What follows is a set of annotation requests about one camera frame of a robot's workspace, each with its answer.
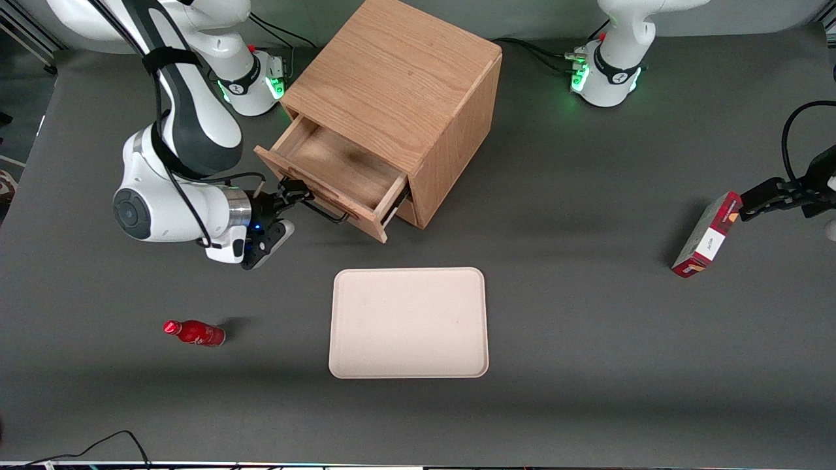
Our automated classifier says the aluminium frame rail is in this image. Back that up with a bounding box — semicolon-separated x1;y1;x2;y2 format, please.
0;7;67;76

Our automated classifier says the black left arm base cable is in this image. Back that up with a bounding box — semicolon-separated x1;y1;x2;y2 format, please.
492;37;588;76

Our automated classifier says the beige rectangular tray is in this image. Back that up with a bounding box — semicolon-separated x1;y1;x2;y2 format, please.
329;267;490;379

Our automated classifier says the black cable along right arm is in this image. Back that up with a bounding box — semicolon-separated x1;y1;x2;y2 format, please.
88;0;268;252

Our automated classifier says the black arm base cable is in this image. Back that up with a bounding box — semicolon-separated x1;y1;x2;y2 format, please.
249;11;318;50
492;37;588;76

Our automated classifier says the red metal bottle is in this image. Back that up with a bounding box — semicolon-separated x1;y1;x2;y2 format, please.
163;319;227;348

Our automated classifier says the oak wooden drawer cabinet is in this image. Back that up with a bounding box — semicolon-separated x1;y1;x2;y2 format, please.
280;0;504;230

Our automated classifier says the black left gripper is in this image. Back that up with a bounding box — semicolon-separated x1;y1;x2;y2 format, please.
739;145;836;222

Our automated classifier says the black right arm base cable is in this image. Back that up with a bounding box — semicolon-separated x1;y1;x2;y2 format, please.
249;11;318;50

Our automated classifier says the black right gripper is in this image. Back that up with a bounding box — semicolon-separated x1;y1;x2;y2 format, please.
250;179;312;230

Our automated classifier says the black looped gripper cable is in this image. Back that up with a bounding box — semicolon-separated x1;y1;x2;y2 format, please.
781;101;836;189

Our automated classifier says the black thin table cable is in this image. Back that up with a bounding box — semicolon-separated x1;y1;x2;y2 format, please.
0;430;152;470

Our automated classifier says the red and white carton box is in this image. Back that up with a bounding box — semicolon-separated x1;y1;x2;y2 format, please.
671;191;744;279

